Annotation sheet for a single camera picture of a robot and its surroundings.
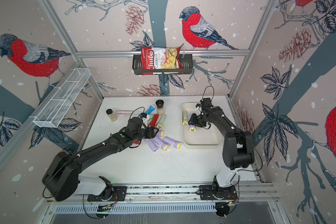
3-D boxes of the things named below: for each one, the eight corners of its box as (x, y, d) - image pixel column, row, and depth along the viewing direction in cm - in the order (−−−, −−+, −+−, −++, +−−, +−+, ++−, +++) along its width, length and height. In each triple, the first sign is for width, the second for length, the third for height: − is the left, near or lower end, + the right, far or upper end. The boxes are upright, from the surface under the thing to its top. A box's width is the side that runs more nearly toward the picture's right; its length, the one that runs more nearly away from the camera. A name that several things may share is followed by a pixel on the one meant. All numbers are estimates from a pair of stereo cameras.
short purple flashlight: (163, 141, 96) (162, 138, 92) (165, 137, 98) (165, 134, 95) (179, 150, 91) (179, 148, 88) (181, 146, 94) (182, 143, 90)
